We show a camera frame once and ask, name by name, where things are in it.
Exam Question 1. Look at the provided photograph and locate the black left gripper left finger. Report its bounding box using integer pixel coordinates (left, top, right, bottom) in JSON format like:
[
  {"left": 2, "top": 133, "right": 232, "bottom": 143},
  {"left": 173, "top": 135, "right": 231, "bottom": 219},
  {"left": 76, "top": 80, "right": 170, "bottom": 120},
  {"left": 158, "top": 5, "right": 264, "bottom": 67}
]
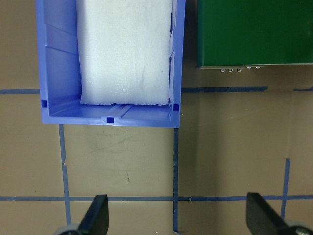
[{"left": 77, "top": 194, "right": 109, "bottom": 235}]

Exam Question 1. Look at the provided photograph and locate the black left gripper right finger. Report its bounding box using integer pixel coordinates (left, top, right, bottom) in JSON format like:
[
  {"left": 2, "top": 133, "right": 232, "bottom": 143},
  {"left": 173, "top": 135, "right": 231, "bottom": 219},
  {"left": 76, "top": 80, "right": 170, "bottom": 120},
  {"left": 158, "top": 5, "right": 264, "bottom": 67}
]
[{"left": 246, "top": 192, "right": 289, "bottom": 235}]

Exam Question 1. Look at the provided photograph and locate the white foam pad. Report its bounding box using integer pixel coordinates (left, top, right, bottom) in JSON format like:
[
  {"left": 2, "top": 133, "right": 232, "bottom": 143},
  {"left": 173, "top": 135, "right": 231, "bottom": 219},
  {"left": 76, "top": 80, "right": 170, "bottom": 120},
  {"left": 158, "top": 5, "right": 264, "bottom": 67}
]
[{"left": 76, "top": 0, "right": 172, "bottom": 105}]

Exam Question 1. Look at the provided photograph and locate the green conveyor belt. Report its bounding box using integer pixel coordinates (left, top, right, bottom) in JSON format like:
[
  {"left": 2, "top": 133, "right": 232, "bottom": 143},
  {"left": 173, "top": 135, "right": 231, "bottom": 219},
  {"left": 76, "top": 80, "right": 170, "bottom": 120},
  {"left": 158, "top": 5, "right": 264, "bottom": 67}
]
[{"left": 197, "top": 0, "right": 313, "bottom": 70}]

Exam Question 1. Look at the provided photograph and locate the blue plastic bin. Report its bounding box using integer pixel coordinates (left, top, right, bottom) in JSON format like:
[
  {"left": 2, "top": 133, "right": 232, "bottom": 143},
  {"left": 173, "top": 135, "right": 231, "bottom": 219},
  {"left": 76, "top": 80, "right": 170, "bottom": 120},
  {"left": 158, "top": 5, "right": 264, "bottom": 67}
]
[{"left": 36, "top": 0, "right": 185, "bottom": 128}]

